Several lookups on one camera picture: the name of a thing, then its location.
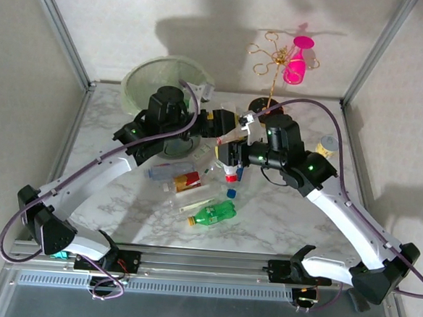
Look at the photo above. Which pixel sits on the bottle red yellow label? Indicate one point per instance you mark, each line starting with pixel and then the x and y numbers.
pixel 188 180

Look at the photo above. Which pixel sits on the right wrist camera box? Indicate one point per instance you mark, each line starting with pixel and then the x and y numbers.
pixel 251 128

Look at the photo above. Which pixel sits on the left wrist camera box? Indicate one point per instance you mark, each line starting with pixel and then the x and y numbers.
pixel 205 91

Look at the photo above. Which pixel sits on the clear bottle red cap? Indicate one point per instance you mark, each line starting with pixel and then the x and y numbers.
pixel 229 171

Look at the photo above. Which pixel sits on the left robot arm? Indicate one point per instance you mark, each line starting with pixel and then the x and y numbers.
pixel 86 179

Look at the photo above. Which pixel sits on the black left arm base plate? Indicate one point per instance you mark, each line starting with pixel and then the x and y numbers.
pixel 131 260

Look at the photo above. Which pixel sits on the clear crushed Ganten bottle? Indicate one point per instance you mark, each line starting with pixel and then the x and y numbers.
pixel 174 170

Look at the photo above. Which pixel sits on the pink wine glass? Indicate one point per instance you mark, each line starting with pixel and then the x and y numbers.
pixel 295 70

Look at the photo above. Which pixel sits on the clear water bottle blue label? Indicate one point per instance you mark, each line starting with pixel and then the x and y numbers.
pixel 232 193

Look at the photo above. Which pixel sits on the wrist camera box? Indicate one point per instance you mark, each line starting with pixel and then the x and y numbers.
pixel 251 128
pixel 205 91

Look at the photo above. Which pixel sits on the small black block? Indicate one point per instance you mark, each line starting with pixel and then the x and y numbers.
pixel 359 306

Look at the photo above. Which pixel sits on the aluminium enclosure frame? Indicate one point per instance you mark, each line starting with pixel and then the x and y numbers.
pixel 59 24

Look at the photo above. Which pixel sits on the tin can yellow label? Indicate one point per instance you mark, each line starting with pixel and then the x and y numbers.
pixel 328 145

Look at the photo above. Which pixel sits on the large clear plastic bottle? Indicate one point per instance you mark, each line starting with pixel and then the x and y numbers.
pixel 194 197

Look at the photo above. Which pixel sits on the aluminium mounting rail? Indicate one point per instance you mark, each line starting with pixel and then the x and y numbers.
pixel 204 267

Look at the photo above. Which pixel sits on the green plastic bottle yellow cap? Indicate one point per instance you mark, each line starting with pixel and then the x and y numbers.
pixel 215 213

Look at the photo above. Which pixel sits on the translucent green waste bin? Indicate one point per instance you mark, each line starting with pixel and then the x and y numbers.
pixel 175 150

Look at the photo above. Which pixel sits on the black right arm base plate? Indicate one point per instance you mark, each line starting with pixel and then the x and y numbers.
pixel 277 273

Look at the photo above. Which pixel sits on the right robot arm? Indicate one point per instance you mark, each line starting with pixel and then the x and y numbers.
pixel 355 226

